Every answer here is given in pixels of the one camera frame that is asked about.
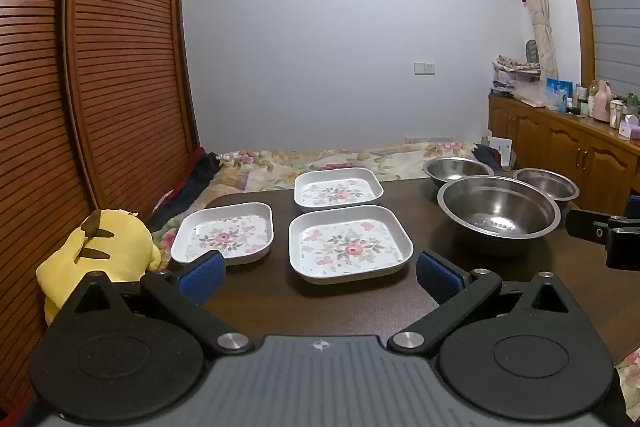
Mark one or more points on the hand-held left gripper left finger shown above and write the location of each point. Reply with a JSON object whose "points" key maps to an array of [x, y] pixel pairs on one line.
{"points": [[202, 277]]}

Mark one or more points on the dark clothing pile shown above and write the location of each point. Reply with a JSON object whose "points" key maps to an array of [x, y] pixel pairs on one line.
{"points": [[195, 179]]}

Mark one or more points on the yellow plush toy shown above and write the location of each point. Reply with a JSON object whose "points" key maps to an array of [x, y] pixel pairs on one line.
{"points": [[115, 242]]}

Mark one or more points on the wooden louvered wardrobe door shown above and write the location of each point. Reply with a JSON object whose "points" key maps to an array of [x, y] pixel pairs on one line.
{"points": [[130, 57], [30, 107]]}

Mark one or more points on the cluster of cosmetic bottles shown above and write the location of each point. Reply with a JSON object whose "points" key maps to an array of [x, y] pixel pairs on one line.
{"points": [[582, 99]]}

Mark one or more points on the medium stainless steel bowl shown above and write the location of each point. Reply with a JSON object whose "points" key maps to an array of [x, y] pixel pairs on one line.
{"points": [[455, 169]]}

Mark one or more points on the white wall switch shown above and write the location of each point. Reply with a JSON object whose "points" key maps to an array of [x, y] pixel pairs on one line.
{"points": [[424, 68]]}

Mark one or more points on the wooden sideboard cabinet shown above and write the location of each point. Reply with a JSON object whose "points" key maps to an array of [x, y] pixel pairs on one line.
{"points": [[560, 142]]}

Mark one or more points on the pink tissue box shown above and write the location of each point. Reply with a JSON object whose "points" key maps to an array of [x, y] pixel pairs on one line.
{"points": [[630, 127]]}

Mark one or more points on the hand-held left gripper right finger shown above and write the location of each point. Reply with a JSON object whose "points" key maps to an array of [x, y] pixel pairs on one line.
{"points": [[437, 277]]}

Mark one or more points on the blue printed box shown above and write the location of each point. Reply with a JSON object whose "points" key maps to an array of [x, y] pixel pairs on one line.
{"points": [[559, 94]]}

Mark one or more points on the large stainless steel bowl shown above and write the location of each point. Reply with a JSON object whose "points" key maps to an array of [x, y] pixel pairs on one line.
{"points": [[500, 212]]}

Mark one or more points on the floral bed blanket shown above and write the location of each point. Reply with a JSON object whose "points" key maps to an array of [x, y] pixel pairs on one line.
{"points": [[325, 157]]}

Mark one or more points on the white paper box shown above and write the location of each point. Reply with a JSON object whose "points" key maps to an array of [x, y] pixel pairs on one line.
{"points": [[501, 149]]}

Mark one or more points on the dark blue cloth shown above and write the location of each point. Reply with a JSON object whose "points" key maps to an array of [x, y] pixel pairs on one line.
{"points": [[487, 157]]}

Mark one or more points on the stack of folded cloths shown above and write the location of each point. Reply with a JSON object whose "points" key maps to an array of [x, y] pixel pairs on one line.
{"points": [[515, 74]]}

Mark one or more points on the small stainless steel bowl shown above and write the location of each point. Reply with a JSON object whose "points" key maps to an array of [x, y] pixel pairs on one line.
{"points": [[545, 184]]}

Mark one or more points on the white floral square plate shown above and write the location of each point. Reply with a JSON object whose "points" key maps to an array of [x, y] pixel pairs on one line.
{"points": [[350, 244], [337, 192], [225, 234]]}

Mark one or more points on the pink thermos flask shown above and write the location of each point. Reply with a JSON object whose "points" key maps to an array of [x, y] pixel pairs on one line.
{"points": [[602, 104]]}

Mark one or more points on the clear plastic bag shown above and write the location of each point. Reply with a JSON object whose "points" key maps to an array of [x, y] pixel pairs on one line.
{"points": [[530, 94]]}

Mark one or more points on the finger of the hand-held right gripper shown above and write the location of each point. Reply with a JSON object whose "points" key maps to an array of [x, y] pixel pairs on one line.
{"points": [[587, 224]]}

